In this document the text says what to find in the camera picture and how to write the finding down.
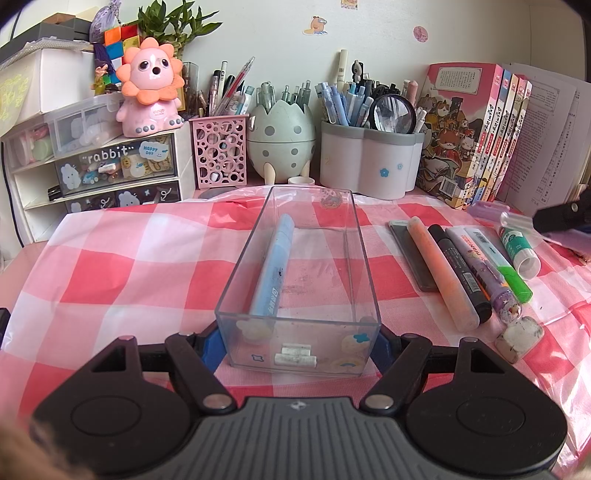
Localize orange highlighter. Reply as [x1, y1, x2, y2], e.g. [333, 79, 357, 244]
[407, 215, 480, 331]

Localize white drawer organiser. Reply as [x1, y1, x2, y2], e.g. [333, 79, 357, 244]
[9, 122, 197, 243]

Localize bundle of assorted pens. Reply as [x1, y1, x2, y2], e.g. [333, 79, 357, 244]
[210, 56, 257, 118]

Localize purple patterned pen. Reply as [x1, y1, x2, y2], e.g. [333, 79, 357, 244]
[445, 227, 523, 326]

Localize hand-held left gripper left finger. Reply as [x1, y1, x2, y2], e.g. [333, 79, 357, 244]
[88, 322, 237, 412]

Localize pink perforated pen holder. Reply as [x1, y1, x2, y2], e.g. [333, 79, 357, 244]
[188, 114, 250, 191]

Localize bundle of blue pens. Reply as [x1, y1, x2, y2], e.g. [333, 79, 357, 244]
[315, 48, 430, 134]

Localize green white glue stick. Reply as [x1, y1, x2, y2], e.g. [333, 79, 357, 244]
[496, 215, 542, 280]

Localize pink lion pencil sharpener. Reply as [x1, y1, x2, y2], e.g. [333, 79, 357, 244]
[115, 37, 185, 138]

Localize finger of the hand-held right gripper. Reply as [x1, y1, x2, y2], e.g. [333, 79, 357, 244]
[532, 191, 591, 236]

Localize white flower-shaped pen holder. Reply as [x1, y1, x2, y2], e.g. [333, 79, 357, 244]
[318, 119, 424, 200]

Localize dirty white eraser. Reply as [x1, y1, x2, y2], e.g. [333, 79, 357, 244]
[495, 316, 546, 366]

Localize grey case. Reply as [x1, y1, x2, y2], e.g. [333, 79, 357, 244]
[389, 220, 438, 292]

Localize light blue highlighter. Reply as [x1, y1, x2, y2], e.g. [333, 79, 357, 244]
[249, 213, 296, 319]

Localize purple sachet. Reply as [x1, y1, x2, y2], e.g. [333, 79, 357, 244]
[90, 0, 123, 44]

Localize colourful puzzle cube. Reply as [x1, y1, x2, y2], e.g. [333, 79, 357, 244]
[102, 23, 141, 68]

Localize bundle of green pens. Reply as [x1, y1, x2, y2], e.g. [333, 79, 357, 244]
[256, 80, 317, 114]

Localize white storage box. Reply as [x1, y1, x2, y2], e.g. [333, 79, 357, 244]
[0, 46, 100, 137]

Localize white printed paper stack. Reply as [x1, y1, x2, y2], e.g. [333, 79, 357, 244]
[496, 62, 591, 215]

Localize clear plastic tray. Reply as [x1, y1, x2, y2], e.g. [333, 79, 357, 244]
[215, 186, 383, 379]

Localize grey box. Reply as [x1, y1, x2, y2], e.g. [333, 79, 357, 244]
[0, 21, 95, 63]

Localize green bamboo plant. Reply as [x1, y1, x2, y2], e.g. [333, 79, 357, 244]
[131, 0, 222, 63]

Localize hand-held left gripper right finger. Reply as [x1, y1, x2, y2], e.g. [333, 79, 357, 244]
[362, 323, 495, 412]

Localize clear container brown contents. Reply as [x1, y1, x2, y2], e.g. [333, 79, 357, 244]
[181, 61, 204, 120]

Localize black marker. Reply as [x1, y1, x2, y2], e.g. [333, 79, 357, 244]
[428, 224, 493, 325]

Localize small purple figurine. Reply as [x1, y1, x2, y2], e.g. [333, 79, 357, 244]
[92, 42, 118, 95]

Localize green egg-shaped pen holder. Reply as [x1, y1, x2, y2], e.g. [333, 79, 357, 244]
[247, 99, 317, 185]

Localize green capped highlighter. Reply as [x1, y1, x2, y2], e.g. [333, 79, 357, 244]
[464, 226, 534, 304]

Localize clear plastic drawer box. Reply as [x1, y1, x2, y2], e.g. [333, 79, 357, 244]
[0, 95, 127, 169]

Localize black magnifying glass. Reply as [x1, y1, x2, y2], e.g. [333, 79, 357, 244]
[372, 92, 417, 134]

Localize pink checkered tablecloth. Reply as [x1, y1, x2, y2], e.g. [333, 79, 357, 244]
[9, 187, 591, 480]

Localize cartoon cover book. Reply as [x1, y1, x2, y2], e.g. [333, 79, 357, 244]
[416, 62, 511, 208]

